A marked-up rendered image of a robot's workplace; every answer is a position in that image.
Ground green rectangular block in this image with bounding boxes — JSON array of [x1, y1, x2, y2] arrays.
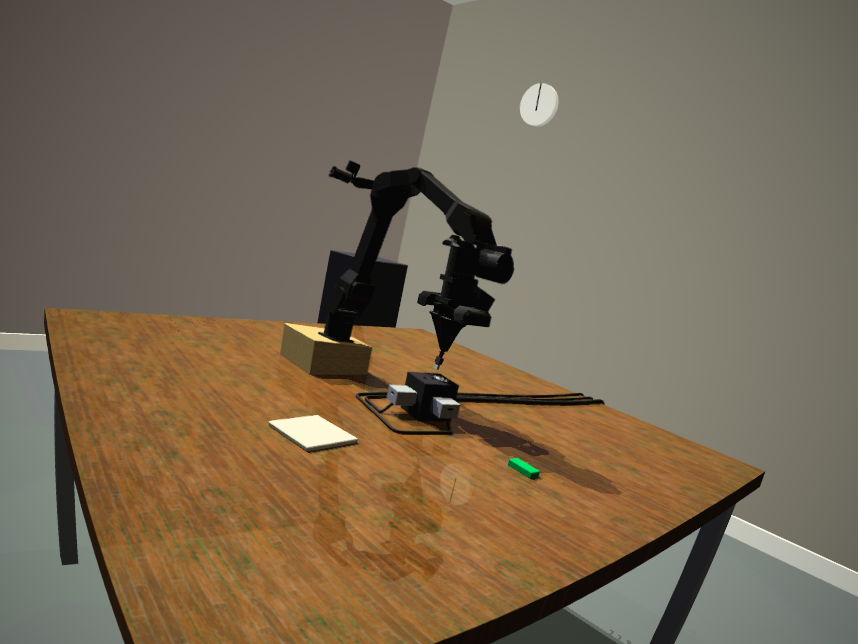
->
[[508, 458, 540, 479]]

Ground cream flat square panel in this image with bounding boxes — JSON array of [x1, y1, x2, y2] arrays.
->
[[268, 415, 358, 452]]

